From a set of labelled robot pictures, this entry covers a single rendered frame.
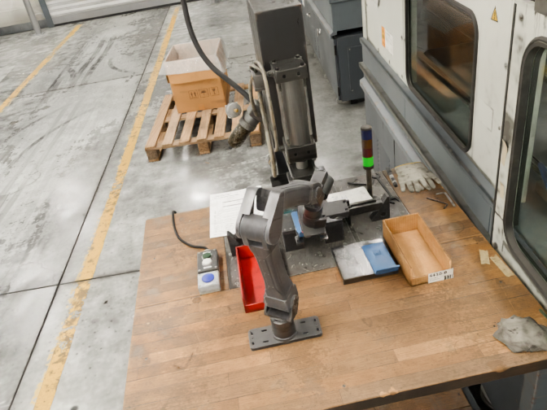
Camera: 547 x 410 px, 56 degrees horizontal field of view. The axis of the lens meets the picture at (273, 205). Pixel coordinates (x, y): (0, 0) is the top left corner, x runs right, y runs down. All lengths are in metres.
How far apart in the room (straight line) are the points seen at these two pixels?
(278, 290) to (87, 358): 1.79
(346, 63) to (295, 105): 3.26
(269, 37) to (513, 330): 1.00
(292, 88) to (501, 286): 0.81
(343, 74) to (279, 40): 3.27
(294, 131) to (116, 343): 1.79
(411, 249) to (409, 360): 0.43
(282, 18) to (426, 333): 0.92
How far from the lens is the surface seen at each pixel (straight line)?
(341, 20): 4.61
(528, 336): 1.45
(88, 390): 2.80
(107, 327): 3.06
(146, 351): 1.54
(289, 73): 1.43
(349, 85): 4.79
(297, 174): 1.57
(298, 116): 1.49
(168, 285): 1.71
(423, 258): 1.65
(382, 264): 1.60
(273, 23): 1.48
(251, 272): 1.66
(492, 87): 1.76
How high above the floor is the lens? 1.97
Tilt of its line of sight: 33 degrees down
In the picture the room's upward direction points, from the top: 10 degrees counter-clockwise
